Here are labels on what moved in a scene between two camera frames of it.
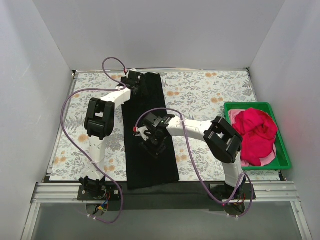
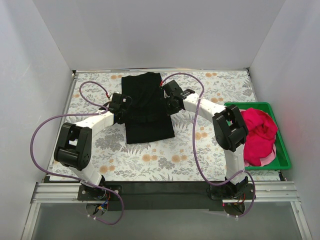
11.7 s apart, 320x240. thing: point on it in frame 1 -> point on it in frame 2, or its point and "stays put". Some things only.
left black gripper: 139,87 -> 124,106
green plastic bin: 282,161 stays put
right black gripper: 153,144 -> 167,99
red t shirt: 257,129 stays put
